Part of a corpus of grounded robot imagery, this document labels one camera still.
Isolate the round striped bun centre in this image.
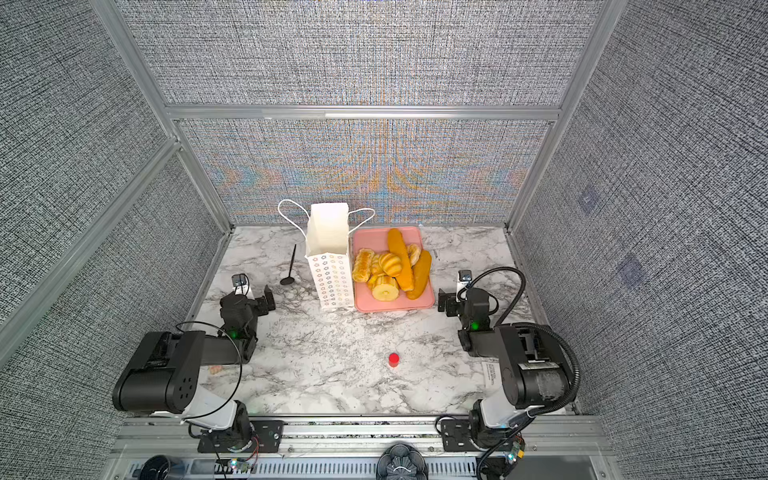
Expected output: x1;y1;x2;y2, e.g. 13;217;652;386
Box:
379;252;403;278

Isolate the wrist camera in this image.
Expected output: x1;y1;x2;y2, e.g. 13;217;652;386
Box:
231;273;250;296
456;269;473;301

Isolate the long yellow baguette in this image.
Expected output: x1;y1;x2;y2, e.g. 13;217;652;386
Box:
387;228;414;292

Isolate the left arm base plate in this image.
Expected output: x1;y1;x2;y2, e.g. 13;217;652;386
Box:
197;420;285;454

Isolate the pink plastic tray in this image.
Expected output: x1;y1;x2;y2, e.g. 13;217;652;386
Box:
351;226;436;313

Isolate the black round fan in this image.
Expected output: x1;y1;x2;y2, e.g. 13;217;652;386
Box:
375;443;428;480

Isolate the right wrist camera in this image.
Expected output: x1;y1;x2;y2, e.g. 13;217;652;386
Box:
456;269;473;301

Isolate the aluminium front rail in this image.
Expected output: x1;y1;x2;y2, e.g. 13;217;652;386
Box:
108;415;614;460

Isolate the white printed paper bag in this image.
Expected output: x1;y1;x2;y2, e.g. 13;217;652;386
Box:
277;199;376;310

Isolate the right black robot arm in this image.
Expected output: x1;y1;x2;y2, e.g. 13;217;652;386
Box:
437;266;582;451

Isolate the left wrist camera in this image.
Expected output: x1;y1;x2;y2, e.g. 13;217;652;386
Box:
231;273;250;296

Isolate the black spoon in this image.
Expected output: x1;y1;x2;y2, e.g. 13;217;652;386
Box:
280;244;298;286

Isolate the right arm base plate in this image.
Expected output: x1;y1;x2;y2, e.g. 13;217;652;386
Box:
437;417;482;453

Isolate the striped croissant bread left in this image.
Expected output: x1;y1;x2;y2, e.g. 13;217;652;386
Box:
352;248;375;283

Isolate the small bun behind baguette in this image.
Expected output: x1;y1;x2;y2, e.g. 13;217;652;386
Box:
407;244;422;266

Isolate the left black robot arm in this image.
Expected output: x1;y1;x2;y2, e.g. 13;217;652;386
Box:
112;286;276;453

